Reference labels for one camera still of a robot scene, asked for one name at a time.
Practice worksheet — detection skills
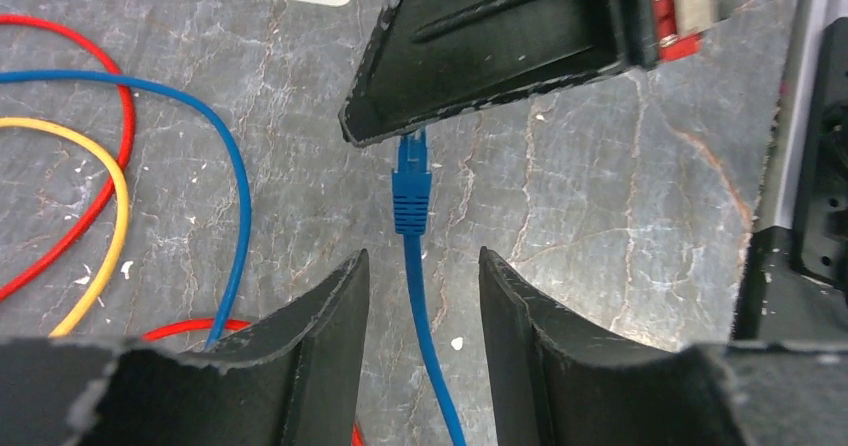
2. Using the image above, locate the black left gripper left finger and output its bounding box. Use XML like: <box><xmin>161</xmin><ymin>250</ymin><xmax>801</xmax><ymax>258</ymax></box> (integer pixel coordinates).
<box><xmin>1</xmin><ymin>250</ymin><xmax>370</xmax><ymax>445</ymax></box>

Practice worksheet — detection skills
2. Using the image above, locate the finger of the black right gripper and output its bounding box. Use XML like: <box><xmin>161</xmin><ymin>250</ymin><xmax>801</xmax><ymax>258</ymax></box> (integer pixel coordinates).
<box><xmin>339</xmin><ymin>0</ymin><xmax>646</xmax><ymax>147</ymax></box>

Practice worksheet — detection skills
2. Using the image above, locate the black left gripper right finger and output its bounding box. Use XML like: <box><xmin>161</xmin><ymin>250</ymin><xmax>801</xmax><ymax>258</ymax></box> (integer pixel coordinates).
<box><xmin>479</xmin><ymin>248</ymin><xmax>847</xmax><ymax>445</ymax></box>

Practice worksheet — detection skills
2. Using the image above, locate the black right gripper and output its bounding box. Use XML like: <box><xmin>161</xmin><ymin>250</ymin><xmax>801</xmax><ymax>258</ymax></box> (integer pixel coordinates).
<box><xmin>632</xmin><ymin>0</ymin><xmax>736</xmax><ymax>67</ymax></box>

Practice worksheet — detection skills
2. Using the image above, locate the yellow ethernet cable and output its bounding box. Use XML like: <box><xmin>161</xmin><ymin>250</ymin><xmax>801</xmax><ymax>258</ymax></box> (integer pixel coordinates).
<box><xmin>0</xmin><ymin>116</ymin><xmax>131</xmax><ymax>338</ymax></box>

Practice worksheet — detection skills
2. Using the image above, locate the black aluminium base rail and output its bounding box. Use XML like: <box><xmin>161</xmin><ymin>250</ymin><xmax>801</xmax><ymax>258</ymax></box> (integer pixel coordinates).
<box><xmin>731</xmin><ymin>0</ymin><xmax>847</xmax><ymax>342</ymax></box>

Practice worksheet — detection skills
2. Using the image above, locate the long red ethernet cable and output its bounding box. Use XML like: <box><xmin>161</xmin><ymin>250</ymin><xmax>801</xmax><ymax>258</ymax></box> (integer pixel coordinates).
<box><xmin>0</xmin><ymin>14</ymin><xmax>366</xmax><ymax>446</ymax></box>

